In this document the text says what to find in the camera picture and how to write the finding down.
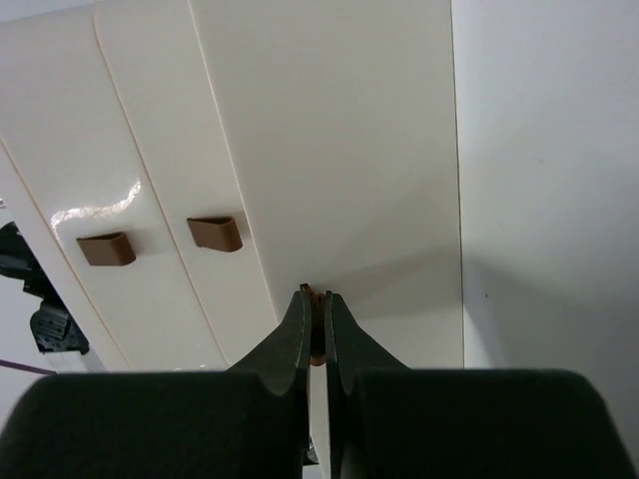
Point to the brown bottom drawer handle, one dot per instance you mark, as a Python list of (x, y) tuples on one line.
[(317, 333)]

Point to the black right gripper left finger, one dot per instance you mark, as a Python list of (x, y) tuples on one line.
[(249, 421)]

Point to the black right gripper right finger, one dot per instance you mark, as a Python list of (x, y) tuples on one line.
[(387, 420)]

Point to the brown top drawer handle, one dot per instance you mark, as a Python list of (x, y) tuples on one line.
[(113, 249)]

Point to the brown drawer handle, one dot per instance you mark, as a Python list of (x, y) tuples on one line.
[(113, 249), (317, 333), (216, 233)]

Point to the white drawer cabinet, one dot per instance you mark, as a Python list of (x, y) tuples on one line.
[(325, 128)]

